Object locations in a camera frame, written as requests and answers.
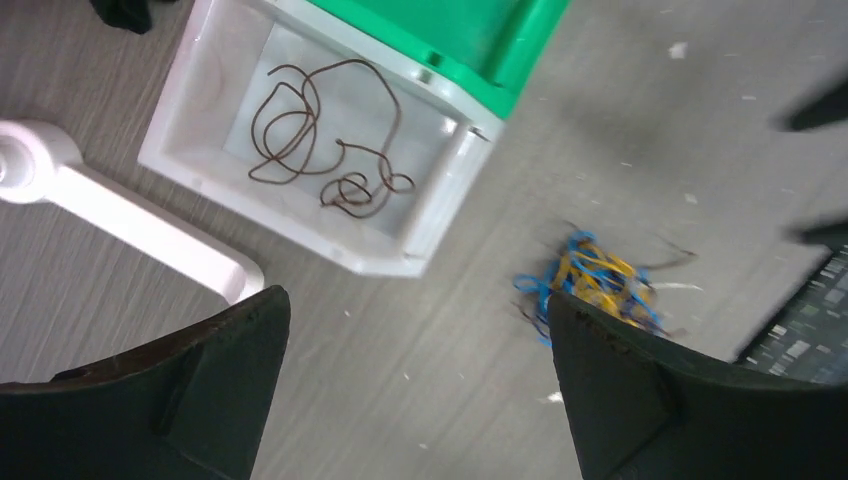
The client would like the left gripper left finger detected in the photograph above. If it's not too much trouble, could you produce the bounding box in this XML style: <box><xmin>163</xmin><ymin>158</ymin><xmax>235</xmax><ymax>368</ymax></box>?
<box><xmin>1</xmin><ymin>286</ymin><xmax>291</xmax><ymax>479</ymax></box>

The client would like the white plastic bin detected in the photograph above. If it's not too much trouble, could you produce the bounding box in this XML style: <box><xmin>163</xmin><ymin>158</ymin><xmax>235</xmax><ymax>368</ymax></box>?
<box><xmin>138</xmin><ymin>1</ymin><xmax>504</xmax><ymax>278</ymax></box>

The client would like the brown cable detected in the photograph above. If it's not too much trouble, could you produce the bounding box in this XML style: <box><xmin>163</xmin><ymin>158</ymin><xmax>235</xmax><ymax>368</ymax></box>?
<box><xmin>247</xmin><ymin>58</ymin><xmax>417</xmax><ymax>220</ymax></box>

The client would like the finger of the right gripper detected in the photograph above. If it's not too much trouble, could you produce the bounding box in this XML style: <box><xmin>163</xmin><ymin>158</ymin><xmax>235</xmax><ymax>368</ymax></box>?
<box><xmin>772</xmin><ymin>79</ymin><xmax>847</xmax><ymax>133</ymax></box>
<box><xmin>786</xmin><ymin>218</ymin><xmax>847</xmax><ymax>251</ymax></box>

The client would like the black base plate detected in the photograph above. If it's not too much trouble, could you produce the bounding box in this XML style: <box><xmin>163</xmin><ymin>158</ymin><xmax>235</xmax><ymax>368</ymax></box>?
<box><xmin>735</xmin><ymin>246</ymin><xmax>847</xmax><ymax>385</ymax></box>

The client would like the green plastic bin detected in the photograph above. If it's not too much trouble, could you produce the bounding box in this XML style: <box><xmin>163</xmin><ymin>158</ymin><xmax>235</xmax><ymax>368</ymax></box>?
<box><xmin>313</xmin><ymin>0</ymin><xmax>570</xmax><ymax>119</ymax></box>

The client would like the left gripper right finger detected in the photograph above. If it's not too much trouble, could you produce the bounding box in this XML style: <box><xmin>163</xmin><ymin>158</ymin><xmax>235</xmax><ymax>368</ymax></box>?
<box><xmin>549</xmin><ymin>294</ymin><xmax>847</xmax><ymax>479</ymax></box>

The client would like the white clothes rack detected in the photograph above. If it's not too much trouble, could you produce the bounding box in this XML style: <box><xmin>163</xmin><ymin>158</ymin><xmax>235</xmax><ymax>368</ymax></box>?
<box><xmin>1</xmin><ymin>120</ymin><xmax>265</xmax><ymax>305</ymax></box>

